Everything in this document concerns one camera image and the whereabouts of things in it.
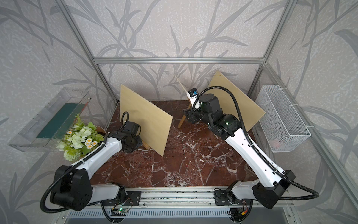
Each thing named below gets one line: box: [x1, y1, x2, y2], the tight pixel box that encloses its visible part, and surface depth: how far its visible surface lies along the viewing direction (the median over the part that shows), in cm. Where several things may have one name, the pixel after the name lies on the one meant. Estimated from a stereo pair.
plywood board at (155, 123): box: [119, 84, 174, 157], surface depth 82 cm
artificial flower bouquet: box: [56, 113, 105, 161], surface depth 65 cm
